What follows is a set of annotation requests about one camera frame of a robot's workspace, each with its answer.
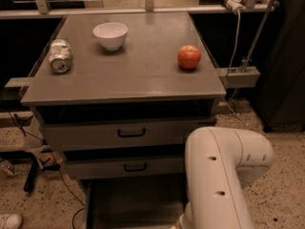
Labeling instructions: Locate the grey bottom drawer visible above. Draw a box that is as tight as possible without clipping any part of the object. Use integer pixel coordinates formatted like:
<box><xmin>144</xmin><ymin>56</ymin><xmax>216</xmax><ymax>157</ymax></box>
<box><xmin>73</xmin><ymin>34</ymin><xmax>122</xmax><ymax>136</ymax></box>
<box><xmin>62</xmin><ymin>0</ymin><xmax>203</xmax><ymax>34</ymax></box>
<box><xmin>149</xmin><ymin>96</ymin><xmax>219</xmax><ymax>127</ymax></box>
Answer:
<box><xmin>83</xmin><ymin>174</ymin><xmax>187</xmax><ymax>229</ymax></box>

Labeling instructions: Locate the grey drawer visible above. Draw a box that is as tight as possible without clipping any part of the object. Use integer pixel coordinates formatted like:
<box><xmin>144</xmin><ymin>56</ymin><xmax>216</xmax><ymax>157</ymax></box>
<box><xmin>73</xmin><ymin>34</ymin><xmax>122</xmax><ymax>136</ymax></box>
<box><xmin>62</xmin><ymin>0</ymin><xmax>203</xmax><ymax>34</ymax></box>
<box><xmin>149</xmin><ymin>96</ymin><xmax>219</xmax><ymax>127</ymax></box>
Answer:
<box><xmin>41</xmin><ymin>116</ymin><xmax>216</xmax><ymax>151</ymax></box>
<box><xmin>83</xmin><ymin>174</ymin><xmax>187</xmax><ymax>229</ymax></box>
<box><xmin>65</xmin><ymin>155</ymin><xmax>184</xmax><ymax>179</ymax></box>

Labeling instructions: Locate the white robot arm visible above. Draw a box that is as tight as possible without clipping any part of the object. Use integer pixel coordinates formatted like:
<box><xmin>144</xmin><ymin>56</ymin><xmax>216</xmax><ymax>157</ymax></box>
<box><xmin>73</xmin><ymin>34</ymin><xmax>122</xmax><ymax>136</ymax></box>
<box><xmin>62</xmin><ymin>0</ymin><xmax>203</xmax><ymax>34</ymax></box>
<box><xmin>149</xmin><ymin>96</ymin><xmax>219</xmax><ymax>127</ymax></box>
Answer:
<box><xmin>177</xmin><ymin>127</ymin><xmax>275</xmax><ymax>229</ymax></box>

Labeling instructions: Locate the grey drawer cabinet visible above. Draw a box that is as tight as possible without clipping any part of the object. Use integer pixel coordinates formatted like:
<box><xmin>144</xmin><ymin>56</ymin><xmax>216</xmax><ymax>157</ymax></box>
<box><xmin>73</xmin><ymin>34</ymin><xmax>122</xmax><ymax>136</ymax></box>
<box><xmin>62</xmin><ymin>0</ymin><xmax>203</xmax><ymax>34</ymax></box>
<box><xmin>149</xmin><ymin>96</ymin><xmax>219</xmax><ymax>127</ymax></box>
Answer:
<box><xmin>20</xmin><ymin>11</ymin><xmax>227</xmax><ymax>193</ymax></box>

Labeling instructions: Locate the grey middle drawer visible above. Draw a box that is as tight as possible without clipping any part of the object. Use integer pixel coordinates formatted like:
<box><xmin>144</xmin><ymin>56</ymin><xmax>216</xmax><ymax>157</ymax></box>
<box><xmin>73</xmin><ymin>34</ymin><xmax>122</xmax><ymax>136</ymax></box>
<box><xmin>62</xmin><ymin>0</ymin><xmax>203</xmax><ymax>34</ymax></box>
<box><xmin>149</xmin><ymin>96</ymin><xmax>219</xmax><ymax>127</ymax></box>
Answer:
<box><xmin>65</xmin><ymin>155</ymin><xmax>184</xmax><ymax>179</ymax></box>

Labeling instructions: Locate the grey top drawer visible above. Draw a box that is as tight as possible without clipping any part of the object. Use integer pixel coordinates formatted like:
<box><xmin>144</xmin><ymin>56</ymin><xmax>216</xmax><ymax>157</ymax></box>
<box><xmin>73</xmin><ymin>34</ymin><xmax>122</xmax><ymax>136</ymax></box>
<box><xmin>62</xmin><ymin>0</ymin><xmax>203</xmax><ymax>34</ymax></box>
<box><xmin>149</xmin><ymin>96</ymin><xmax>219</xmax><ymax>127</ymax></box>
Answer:
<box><xmin>41</xmin><ymin>116</ymin><xmax>216</xmax><ymax>151</ymax></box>

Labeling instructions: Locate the red apple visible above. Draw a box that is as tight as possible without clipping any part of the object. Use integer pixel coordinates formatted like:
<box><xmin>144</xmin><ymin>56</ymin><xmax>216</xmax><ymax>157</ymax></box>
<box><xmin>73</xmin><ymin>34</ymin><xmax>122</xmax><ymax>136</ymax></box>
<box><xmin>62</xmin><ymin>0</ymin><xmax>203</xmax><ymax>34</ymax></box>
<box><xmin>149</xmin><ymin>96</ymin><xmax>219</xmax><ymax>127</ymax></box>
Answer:
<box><xmin>177</xmin><ymin>45</ymin><xmax>201</xmax><ymax>70</ymax></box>

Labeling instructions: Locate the white ceramic bowl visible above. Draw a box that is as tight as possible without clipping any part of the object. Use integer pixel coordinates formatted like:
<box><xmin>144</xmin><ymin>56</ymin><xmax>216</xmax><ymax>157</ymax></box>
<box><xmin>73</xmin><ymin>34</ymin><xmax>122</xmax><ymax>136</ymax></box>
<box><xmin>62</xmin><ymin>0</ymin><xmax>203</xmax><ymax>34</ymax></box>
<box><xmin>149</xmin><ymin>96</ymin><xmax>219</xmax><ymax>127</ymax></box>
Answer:
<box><xmin>92</xmin><ymin>22</ymin><xmax>128</xmax><ymax>51</ymax></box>

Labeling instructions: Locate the crushed silver soda can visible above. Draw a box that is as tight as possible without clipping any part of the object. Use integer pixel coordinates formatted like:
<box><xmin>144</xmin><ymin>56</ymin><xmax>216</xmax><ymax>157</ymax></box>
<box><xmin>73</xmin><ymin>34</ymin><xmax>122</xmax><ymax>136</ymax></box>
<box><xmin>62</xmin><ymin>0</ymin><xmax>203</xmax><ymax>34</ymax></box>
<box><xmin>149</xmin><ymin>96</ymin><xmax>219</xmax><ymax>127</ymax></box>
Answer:
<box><xmin>49</xmin><ymin>39</ymin><xmax>71</xmax><ymax>73</ymax></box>

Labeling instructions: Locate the metal diagonal rod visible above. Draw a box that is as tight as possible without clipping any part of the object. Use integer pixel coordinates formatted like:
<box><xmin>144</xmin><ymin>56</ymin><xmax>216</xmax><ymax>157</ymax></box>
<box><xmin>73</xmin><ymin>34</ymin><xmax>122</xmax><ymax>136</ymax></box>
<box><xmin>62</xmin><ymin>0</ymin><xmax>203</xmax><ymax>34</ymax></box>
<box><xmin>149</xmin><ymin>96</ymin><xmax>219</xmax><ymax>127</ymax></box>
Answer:
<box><xmin>238</xmin><ymin>0</ymin><xmax>275</xmax><ymax>73</ymax></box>

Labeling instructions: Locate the dark cabinet at right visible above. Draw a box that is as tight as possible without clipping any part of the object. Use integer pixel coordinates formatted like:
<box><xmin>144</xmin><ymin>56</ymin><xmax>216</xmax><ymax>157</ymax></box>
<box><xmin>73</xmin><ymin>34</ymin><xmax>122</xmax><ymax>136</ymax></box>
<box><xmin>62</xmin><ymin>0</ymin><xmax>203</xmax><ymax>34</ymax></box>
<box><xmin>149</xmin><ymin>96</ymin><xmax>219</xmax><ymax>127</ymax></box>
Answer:
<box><xmin>254</xmin><ymin>0</ymin><xmax>305</xmax><ymax>133</ymax></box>

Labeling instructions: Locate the white power strip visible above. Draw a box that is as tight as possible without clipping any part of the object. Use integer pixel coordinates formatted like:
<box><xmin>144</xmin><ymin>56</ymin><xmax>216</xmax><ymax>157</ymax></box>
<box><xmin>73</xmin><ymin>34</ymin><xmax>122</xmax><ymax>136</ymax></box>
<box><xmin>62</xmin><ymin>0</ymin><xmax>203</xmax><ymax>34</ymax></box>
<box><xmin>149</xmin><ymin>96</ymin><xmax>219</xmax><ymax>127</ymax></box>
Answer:
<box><xmin>213</xmin><ymin>0</ymin><xmax>247</xmax><ymax>15</ymax></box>

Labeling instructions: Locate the black clamp tool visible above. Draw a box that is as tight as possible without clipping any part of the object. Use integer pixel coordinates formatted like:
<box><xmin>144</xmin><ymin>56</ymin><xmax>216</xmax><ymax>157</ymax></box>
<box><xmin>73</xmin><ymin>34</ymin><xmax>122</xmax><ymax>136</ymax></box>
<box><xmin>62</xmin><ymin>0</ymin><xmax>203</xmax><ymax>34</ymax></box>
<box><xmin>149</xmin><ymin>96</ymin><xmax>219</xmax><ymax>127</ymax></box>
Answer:
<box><xmin>24</xmin><ymin>149</ymin><xmax>60</xmax><ymax>194</ymax></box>

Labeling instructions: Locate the plastic bottle on floor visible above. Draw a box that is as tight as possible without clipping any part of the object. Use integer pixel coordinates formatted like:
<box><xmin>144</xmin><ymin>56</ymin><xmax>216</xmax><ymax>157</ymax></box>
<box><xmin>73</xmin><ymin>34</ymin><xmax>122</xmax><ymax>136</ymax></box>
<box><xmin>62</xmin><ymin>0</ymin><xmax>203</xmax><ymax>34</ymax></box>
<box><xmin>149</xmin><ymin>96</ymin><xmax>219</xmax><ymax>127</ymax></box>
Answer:
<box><xmin>0</xmin><ymin>159</ymin><xmax>16</xmax><ymax>177</ymax></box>

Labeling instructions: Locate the white sneaker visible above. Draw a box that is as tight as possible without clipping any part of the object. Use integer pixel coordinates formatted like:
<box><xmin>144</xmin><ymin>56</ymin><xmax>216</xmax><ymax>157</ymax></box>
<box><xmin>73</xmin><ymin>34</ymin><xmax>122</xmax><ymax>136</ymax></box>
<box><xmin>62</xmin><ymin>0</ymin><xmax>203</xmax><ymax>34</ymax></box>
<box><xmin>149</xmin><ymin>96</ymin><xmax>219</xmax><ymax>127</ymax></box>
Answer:
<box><xmin>0</xmin><ymin>214</ymin><xmax>23</xmax><ymax>229</ymax></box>

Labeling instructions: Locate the grey metal side bracket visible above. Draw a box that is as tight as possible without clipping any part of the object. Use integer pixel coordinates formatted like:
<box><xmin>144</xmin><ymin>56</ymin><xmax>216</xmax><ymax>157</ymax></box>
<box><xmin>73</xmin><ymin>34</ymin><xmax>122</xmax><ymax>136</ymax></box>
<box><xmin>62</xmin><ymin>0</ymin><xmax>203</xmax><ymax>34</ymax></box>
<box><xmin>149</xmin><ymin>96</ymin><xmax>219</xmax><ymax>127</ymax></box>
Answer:
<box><xmin>216</xmin><ymin>67</ymin><xmax>260</xmax><ymax>89</ymax></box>

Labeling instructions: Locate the white power cable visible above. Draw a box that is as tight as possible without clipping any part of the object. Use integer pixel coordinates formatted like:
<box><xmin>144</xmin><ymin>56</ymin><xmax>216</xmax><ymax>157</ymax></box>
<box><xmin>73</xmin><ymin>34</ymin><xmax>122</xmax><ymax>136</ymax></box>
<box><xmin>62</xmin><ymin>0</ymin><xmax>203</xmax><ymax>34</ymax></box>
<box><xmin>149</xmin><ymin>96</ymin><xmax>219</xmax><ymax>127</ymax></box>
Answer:
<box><xmin>222</xmin><ymin>9</ymin><xmax>248</xmax><ymax>129</ymax></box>

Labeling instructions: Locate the black floor cable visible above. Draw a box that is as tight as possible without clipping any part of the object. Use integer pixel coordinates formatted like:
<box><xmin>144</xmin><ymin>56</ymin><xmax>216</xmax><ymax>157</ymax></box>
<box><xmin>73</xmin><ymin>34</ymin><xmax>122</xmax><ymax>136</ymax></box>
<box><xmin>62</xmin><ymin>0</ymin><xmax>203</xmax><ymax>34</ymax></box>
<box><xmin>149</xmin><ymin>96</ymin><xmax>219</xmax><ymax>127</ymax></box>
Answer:
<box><xmin>0</xmin><ymin>93</ymin><xmax>87</xmax><ymax>229</ymax></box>

